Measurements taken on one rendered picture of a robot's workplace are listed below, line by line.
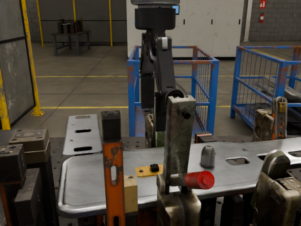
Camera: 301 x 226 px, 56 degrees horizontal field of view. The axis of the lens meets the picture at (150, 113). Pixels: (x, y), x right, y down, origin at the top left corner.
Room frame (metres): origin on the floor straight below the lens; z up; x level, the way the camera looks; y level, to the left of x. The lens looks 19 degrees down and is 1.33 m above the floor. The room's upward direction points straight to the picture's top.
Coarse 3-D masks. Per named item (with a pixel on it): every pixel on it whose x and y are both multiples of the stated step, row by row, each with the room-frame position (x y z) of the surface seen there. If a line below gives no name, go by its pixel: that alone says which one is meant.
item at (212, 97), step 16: (128, 64) 2.43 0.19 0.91; (192, 64) 3.61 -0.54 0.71; (208, 64) 2.79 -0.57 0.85; (128, 80) 2.43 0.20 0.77; (192, 80) 3.57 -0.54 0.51; (128, 96) 2.43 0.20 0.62; (192, 96) 3.10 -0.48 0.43; (208, 96) 2.64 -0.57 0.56; (144, 112) 3.27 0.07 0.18; (208, 112) 2.47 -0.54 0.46; (144, 128) 2.80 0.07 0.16; (208, 128) 2.43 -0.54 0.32
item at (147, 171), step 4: (156, 164) 0.55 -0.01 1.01; (136, 168) 0.55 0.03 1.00; (140, 168) 0.55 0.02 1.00; (144, 168) 0.55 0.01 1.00; (148, 168) 0.55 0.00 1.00; (152, 168) 0.54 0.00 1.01; (156, 168) 0.54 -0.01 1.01; (160, 168) 0.55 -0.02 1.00; (136, 172) 0.53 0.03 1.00; (144, 172) 0.53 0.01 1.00; (148, 172) 0.53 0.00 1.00; (152, 172) 0.53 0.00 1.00; (156, 172) 0.53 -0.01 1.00; (160, 172) 0.53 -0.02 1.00; (140, 176) 0.52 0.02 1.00; (144, 176) 0.52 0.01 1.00
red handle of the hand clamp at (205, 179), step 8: (176, 176) 0.40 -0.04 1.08; (184, 176) 0.35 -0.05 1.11; (192, 176) 0.31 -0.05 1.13; (200, 176) 0.29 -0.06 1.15; (208, 176) 0.29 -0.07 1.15; (176, 184) 0.37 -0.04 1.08; (184, 184) 0.34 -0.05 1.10; (192, 184) 0.30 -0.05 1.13; (200, 184) 0.29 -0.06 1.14; (208, 184) 0.28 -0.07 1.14
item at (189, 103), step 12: (168, 96) 0.39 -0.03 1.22; (180, 96) 0.41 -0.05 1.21; (168, 108) 0.39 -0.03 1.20; (180, 108) 0.37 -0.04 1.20; (192, 108) 0.38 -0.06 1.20; (168, 120) 0.38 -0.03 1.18; (180, 120) 0.38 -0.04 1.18; (192, 120) 0.38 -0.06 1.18; (168, 132) 0.38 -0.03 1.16; (180, 132) 0.38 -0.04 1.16; (168, 144) 0.38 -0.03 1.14; (180, 144) 0.39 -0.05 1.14; (168, 156) 0.38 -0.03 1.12; (180, 156) 0.39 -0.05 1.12; (168, 168) 0.39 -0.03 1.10; (180, 168) 0.39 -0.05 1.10; (168, 180) 0.39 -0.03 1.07; (168, 192) 0.40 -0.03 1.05
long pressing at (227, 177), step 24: (192, 144) 0.68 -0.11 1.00; (216, 144) 0.68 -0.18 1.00; (240, 144) 0.68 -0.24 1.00; (264, 144) 0.68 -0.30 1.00; (288, 144) 0.68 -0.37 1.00; (72, 168) 0.56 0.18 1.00; (96, 168) 0.56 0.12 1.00; (192, 168) 0.56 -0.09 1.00; (216, 168) 0.56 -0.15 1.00; (240, 168) 0.56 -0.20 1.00; (288, 168) 0.57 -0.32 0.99; (72, 192) 0.46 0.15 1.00; (96, 192) 0.46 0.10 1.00; (144, 192) 0.46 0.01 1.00; (216, 192) 0.47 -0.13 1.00; (240, 192) 0.48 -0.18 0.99; (72, 216) 0.41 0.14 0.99
